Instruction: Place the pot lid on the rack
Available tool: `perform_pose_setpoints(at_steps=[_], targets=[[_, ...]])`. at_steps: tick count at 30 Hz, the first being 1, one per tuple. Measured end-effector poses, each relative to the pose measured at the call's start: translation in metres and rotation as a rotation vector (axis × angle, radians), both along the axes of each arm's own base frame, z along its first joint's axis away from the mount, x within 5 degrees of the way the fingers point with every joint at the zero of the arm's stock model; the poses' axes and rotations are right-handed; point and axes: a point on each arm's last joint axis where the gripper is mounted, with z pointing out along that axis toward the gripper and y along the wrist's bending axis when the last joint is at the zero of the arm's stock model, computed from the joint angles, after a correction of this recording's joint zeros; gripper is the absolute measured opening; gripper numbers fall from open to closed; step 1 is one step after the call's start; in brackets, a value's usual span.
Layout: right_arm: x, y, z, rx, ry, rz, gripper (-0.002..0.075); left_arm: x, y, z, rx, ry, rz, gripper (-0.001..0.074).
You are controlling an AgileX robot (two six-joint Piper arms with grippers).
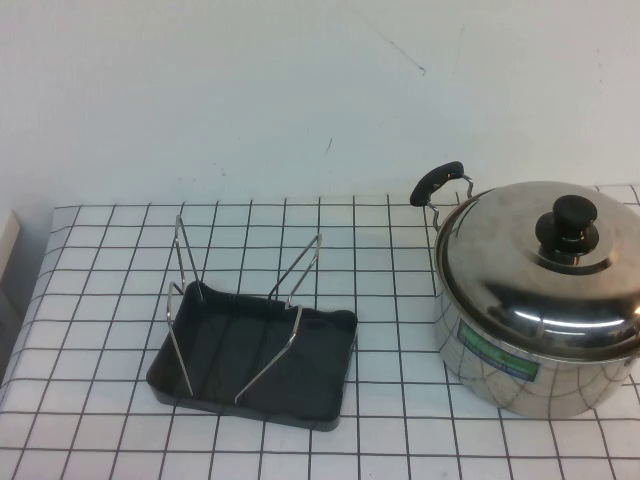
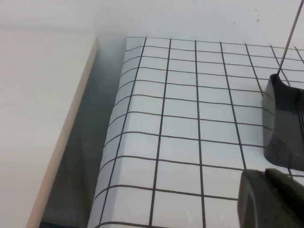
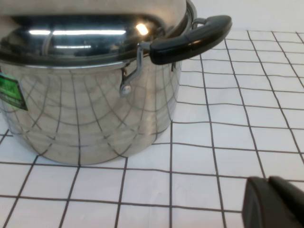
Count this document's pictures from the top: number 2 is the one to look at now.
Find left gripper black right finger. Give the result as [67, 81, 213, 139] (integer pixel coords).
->
[265, 168, 304, 228]

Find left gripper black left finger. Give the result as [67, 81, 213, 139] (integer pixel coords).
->
[237, 169, 269, 228]

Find white black-grid tablecloth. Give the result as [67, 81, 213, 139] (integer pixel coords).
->
[86, 37, 304, 228]

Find white side table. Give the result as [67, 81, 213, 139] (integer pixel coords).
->
[0, 30, 99, 228]

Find black tray wire lid rack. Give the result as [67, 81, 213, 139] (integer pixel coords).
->
[261, 0, 304, 171]

